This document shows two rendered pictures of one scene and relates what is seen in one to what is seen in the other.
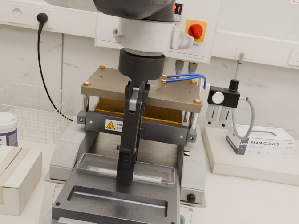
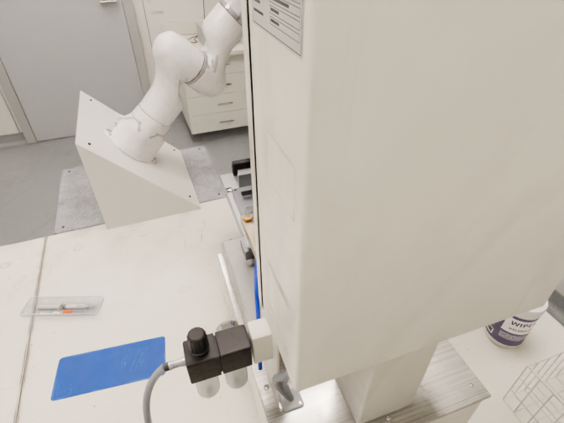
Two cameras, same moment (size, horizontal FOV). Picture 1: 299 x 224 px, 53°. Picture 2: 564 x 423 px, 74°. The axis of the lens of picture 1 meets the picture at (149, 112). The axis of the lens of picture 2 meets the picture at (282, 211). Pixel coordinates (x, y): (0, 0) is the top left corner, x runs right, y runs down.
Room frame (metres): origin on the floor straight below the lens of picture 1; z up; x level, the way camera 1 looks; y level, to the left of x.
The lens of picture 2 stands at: (1.13, -0.22, 1.53)
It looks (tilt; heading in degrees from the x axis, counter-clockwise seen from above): 38 degrees down; 160
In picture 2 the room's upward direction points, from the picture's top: straight up
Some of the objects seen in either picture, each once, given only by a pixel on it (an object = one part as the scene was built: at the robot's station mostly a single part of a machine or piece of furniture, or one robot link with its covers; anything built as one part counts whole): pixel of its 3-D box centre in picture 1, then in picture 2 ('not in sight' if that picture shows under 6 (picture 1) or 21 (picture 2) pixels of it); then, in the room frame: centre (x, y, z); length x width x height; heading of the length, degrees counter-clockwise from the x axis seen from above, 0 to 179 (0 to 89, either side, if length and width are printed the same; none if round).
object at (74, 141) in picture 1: (78, 138); not in sight; (0.64, 0.16, 0.96); 0.25 x 0.05 x 0.07; 179
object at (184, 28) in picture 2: not in sight; (237, 23); (-2.37, 0.67, 0.80); 1.29 x 0.04 x 0.10; 91
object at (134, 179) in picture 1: (126, 172); not in sight; (0.49, 0.03, 1.00); 0.18 x 0.06 x 0.02; 89
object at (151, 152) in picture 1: (137, 141); (330, 313); (0.74, 0.02, 0.93); 0.46 x 0.35 x 0.01; 179
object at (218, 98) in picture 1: (220, 102); (221, 356); (0.83, -0.20, 1.05); 0.15 x 0.05 x 0.15; 89
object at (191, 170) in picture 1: (190, 158); (244, 276); (0.63, -0.12, 0.96); 0.26 x 0.05 x 0.07; 179
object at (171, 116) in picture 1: (145, 100); not in sight; (0.71, 0.01, 1.07); 0.22 x 0.17 x 0.10; 89
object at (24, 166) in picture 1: (10, 178); not in sight; (0.67, 0.35, 0.80); 0.19 x 0.13 x 0.09; 1
